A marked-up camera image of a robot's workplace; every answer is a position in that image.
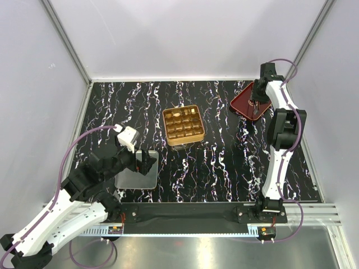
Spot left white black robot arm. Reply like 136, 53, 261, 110
1, 149, 158, 268

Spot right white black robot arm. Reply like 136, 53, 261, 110
250, 58, 307, 222

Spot gold chocolate tin box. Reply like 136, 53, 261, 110
162, 105, 205, 146

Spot red square tray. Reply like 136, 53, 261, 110
230, 82, 271, 121

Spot silver tin lid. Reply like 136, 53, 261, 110
114, 150, 159, 189

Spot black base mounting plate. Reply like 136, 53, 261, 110
120, 202, 288, 236

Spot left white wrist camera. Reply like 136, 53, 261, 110
114, 124, 139, 153

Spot white slotted cable duct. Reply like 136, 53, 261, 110
80, 224, 123, 237

